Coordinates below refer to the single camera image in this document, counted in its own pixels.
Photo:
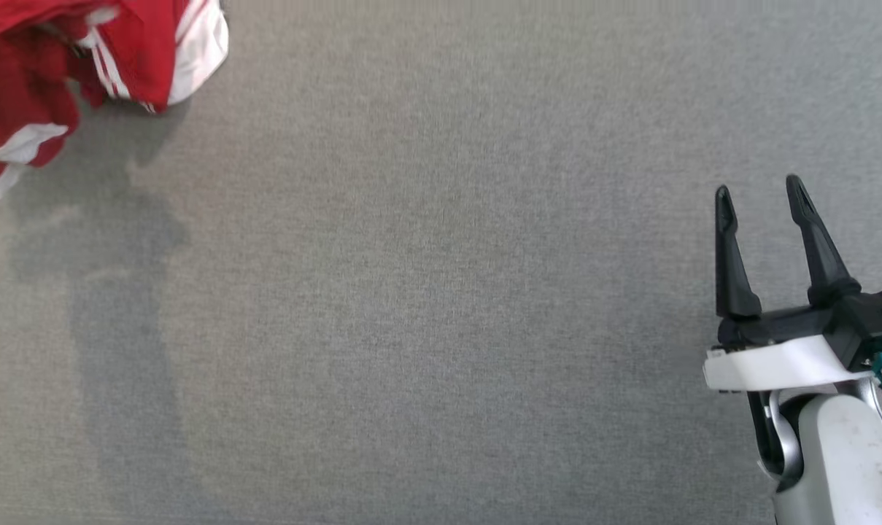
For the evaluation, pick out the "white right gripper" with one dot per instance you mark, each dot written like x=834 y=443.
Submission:
x=776 y=364

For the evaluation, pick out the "red shorts with white stripe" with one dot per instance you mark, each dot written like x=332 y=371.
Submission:
x=17 y=87

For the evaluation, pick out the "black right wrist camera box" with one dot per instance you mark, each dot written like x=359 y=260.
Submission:
x=875 y=321

